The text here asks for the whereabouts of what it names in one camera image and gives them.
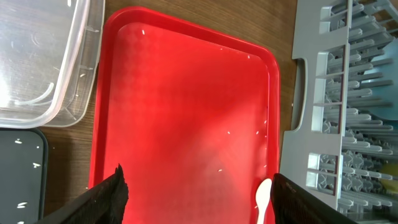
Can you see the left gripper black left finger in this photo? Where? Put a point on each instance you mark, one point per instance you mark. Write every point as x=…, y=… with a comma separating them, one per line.
x=103, y=204

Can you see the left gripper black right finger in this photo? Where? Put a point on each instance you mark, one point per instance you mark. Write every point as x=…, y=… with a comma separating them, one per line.
x=294, y=205

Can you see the white plastic spoon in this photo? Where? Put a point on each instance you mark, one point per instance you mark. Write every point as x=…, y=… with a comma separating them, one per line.
x=262, y=197

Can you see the light blue plate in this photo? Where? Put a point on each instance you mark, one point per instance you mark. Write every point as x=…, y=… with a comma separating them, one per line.
x=384, y=89

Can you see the grey dishwasher rack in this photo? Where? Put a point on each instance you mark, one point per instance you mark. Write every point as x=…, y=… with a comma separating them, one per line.
x=341, y=155

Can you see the black waste bin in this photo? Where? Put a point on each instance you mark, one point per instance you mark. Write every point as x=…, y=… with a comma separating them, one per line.
x=24, y=158

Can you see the red plastic tray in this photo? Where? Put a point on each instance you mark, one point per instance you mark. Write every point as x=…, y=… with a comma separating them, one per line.
x=190, y=114

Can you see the clear plastic bin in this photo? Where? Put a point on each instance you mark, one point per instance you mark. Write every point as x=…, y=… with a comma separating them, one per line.
x=49, y=54

